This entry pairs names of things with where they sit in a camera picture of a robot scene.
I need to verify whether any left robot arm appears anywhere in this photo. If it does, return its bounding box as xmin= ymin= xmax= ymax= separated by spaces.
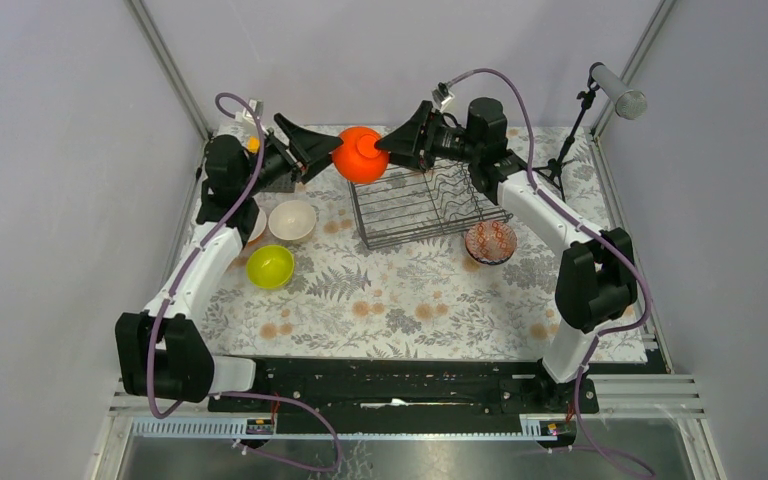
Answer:
xmin=115 ymin=114 xmax=343 ymax=411

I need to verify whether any orange plastic bowl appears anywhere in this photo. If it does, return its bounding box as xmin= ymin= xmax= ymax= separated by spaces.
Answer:
xmin=332 ymin=126 xmax=389 ymax=184

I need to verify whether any microphone on black stand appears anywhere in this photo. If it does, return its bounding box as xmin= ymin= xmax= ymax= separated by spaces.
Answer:
xmin=529 ymin=62 xmax=648 ymax=200

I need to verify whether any beige ceramic bowl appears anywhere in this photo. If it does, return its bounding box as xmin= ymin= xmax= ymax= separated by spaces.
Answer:
xmin=267 ymin=200 xmax=318 ymax=242

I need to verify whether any yellow plastic bowl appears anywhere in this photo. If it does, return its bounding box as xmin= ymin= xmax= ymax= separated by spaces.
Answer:
xmin=246 ymin=245 xmax=295 ymax=290

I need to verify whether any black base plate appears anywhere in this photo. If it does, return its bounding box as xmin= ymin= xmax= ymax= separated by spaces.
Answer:
xmin=191 ymin=351 xmax=667 ymax=435

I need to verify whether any orange plastic block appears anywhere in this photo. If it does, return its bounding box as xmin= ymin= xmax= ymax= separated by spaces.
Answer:
xmin=246 ymin=136 xmax=261 ymax=154

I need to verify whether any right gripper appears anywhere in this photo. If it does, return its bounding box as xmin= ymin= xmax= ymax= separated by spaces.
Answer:
xmin=375 ymin=101 xmax=481 ymax=174

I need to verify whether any wire dish rack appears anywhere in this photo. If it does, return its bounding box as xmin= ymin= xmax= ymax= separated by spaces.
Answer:
xmin=348 ymin=160 xmax=511 ymax=250

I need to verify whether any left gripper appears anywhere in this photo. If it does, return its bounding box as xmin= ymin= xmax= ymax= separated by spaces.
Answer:
xmin=239 ymin=113 xmax=343 ymax=197

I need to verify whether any blue patterned bowl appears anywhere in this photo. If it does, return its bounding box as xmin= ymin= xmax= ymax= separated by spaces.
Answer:
xmin=464 ymin=220 xmax=518 ymax=265

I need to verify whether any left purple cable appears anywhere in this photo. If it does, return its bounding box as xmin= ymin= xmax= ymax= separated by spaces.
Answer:
xmin=145 ymin=92 xmax=346 ymax=475

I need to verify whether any floral tablecloth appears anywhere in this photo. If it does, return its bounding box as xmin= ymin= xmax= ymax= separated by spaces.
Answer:
xmin=150 ymin=124 xmax=649 ymax=364

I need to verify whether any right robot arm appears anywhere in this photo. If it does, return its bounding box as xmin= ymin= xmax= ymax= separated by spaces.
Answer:
xmin=375 ymin=97 xmax=638 ymax=412

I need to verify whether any purple cable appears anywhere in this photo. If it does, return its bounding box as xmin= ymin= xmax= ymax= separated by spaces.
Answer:
xmin=438 ymin=68 xmax=657 ymax=480
xmin=145 ymin=92 xmax=346 ymax=475

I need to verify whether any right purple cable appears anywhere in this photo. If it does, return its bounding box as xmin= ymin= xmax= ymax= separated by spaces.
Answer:
xmin=438 ymin=68 xmax=657 ymax=480

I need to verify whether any orange bowl with white inside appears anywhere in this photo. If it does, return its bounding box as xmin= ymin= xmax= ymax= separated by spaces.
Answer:
xmin=248 ymin=209 xmax=268 ymax=243

